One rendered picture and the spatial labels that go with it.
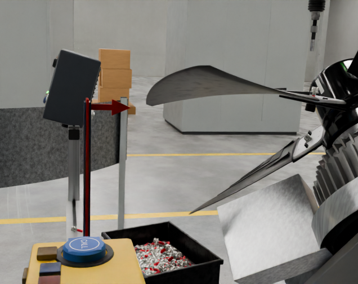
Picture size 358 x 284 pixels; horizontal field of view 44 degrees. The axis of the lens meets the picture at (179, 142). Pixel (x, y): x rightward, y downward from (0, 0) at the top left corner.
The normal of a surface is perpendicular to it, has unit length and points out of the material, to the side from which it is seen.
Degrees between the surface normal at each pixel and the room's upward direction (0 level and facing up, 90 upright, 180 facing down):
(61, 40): 90
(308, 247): 55
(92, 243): 0
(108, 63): 90
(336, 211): 81
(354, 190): 69
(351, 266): 130
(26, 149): 90
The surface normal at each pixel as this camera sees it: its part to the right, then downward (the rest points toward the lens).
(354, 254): 0.15, 0.79
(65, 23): 0.24, 0.21
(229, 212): -0.51, -0.46
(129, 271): 0.05, -0.98
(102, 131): 0.84, 0.15
